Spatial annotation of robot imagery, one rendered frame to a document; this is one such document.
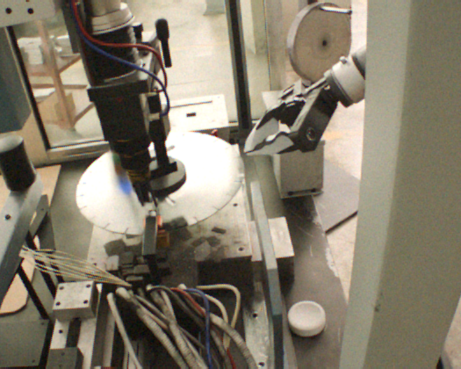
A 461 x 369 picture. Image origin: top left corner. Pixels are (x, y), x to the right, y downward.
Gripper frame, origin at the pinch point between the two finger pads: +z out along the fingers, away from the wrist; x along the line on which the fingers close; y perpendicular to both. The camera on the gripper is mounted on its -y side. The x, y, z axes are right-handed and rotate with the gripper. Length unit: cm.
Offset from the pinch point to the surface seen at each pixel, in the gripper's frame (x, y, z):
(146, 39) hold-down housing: 27.5, -8.5, -3.9
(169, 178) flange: 5.1, -2.2, 15.0
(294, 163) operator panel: -17.1, 19.9, 3.1
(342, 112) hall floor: -99, 202, 27
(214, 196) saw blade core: -1.0, -6.1, 8.2
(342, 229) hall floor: -96, 92, 35
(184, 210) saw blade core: 1.6, -10.0, 12.0
